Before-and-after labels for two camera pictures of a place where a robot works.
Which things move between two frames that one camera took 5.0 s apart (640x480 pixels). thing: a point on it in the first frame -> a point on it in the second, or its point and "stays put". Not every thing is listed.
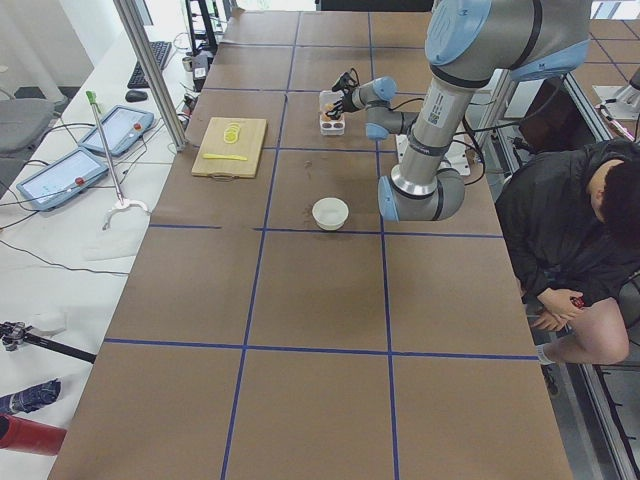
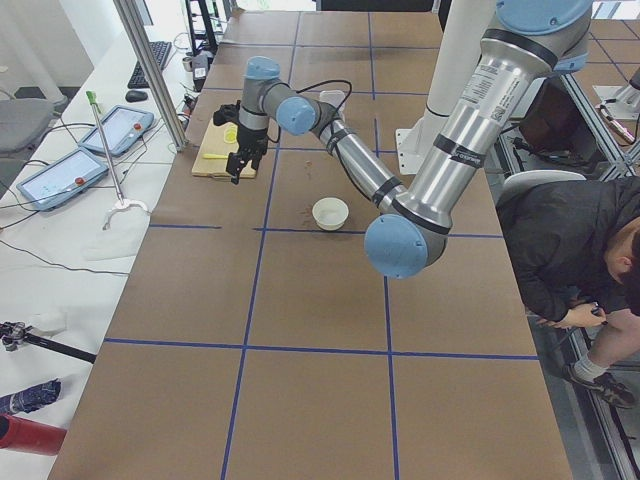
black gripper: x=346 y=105 -> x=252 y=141
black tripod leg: x=14 y=334 stays put
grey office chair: x=23 y=122 stays put
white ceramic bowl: x=330 y=213 stays put
